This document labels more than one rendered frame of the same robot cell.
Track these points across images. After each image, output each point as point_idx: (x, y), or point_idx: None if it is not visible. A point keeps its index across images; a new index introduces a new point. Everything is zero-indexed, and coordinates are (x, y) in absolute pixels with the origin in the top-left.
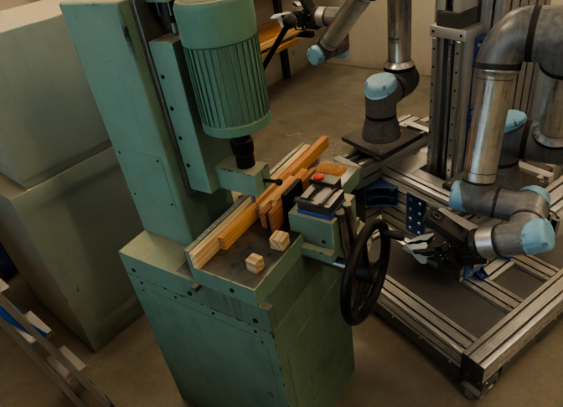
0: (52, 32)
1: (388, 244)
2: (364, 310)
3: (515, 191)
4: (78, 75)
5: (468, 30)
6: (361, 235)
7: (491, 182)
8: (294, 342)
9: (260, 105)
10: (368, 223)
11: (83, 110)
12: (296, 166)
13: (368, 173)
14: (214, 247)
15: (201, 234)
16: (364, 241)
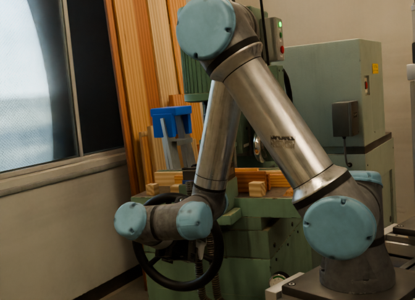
0: (304, 54)
1: (214, 244)
2: (168, 279)
3: (195, 200)
4: (313, 89)
5: (412, 65)
6: (163, 193)
7: (197, 184)
8: (167, 289)
9: (199, 83)
10: (181, 193)
11: (308, 115)
12: (280, 175)
13: (391, 251)
14: (172, 181)
15: (173, 169)
16: (160, 197)
